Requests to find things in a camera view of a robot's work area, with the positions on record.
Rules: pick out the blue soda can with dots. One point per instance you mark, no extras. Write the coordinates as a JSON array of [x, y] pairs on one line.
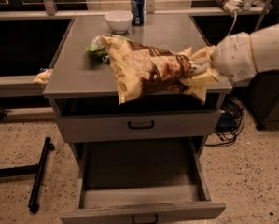
[[137, 9]]

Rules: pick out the grey metal drawer cabinet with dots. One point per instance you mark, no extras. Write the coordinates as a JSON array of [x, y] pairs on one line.
[[80, 86]]

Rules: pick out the white bowl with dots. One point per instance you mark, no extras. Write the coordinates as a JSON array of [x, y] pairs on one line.
[[119, 21]]

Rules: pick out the brown chip bag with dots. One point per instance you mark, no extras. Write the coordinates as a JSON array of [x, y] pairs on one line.
[[142, 70]]

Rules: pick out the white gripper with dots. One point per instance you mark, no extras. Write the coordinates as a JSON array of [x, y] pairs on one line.
[[233, 59]]

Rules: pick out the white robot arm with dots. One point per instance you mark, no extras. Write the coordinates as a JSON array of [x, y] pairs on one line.
[[264, 48]]

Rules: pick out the green chip bag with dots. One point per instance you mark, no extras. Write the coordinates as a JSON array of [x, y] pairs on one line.
[[104, 48]]

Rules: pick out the open middle drawer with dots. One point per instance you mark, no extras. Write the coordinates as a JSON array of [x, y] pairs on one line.
[[157, 181]]

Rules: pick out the closed top drawer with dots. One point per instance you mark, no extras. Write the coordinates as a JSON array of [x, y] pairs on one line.
[[96, 128]]

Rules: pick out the black floor stand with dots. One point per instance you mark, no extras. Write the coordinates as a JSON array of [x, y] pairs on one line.
[[36, 169]]

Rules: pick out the grey metal rail frame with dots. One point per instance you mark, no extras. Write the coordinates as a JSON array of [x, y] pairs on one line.
[[31, 32]]

